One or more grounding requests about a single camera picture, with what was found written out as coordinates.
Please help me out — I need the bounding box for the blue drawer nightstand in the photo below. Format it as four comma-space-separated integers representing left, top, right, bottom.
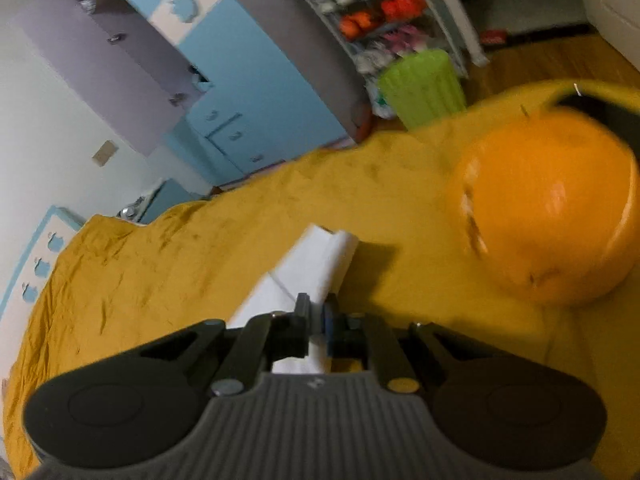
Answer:
116, 179, 206, 224

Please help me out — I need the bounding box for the white Nevada sweatshirt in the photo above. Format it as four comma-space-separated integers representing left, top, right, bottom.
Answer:
226, 223, 360, 375

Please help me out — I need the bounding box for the lavender and blue wardrobe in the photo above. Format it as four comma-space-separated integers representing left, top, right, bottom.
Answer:
18, 0, 366, 186

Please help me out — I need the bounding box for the blue apple-pattern headboard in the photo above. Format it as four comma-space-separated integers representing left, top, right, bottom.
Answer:
1, 206, 84, 316

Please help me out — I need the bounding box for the orange round storage basket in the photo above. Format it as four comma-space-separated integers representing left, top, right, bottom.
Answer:
448, 107, 639, 306

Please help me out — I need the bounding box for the beige wall switch plate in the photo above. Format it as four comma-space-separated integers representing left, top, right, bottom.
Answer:
92, 140, 118, 167

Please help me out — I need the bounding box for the green ribbed trash bin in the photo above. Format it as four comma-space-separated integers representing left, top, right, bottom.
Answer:
378, 49, 466, 130

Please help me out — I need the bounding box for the white shoe rack shelf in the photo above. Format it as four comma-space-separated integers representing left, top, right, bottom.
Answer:
304, 0, 488, 119

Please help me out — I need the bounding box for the mustard yellow quilted bedspread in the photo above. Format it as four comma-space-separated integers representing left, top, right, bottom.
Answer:
3, 80, 639, 479

